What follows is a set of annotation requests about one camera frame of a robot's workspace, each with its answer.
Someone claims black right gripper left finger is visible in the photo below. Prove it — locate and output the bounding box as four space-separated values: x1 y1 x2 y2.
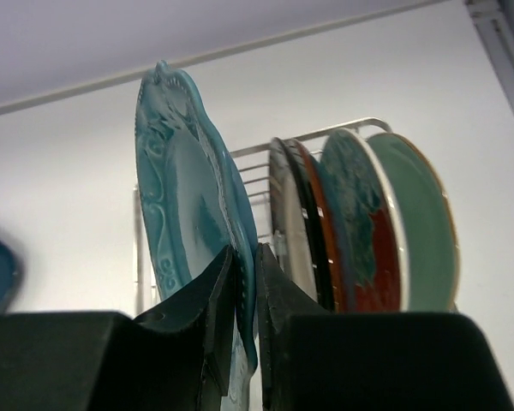
0 247 234 410

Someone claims green plate with white rim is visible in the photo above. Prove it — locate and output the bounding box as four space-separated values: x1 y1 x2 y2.
368 133 460 312

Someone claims red and teal glazed plate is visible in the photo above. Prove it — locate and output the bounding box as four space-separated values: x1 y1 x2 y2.
297 128 406 313

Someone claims beige plate with brown rim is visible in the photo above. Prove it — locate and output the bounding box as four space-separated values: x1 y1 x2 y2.
268 138 334 311

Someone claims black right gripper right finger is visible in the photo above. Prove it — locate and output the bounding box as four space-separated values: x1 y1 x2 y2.
255 244 514 410

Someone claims teal embossed scalloped plate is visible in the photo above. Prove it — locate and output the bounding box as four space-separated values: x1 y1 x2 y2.
134 61 258 410

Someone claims chrome wire dish rack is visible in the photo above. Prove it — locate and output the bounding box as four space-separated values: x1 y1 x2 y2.
132 116 393 314

